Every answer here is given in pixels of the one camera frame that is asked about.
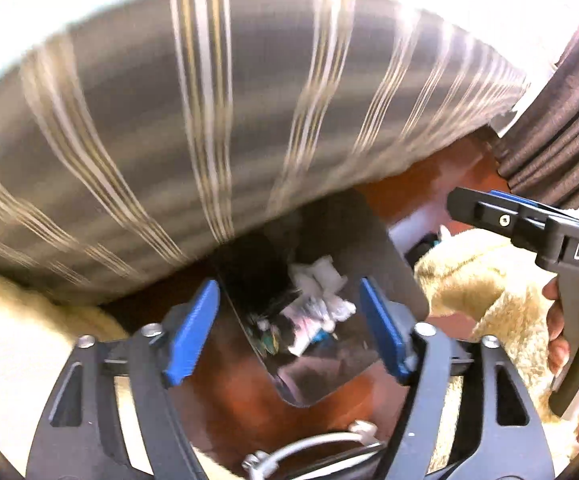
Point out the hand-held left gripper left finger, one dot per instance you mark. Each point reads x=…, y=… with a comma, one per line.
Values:
x=194, y=330

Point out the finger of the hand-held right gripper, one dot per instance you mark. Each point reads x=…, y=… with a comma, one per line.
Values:
x=517, y=200
x=494, y=220

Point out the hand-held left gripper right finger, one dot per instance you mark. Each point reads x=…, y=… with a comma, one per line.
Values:
x=382, y=330

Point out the black trash bin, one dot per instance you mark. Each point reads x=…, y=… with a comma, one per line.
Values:
x=359, y=240

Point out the person's right hand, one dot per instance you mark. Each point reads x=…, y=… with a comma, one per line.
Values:
x=555, y=320

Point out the beige fluffy blanket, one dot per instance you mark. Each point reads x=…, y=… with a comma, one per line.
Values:
x=484, y=280

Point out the green wrapper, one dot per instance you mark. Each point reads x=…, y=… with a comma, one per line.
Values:
x=264, y=337

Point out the dark brown curtain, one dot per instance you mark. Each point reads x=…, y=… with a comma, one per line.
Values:
x=544, y=135

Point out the pile of crumpled white paper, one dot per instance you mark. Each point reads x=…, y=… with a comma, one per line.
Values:
x=319, y=295

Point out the dark cloth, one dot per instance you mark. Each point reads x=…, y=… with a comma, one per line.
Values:
x=424, y=250

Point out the cream fluffy cloth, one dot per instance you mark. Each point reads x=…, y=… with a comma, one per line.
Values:
x=9, y=335

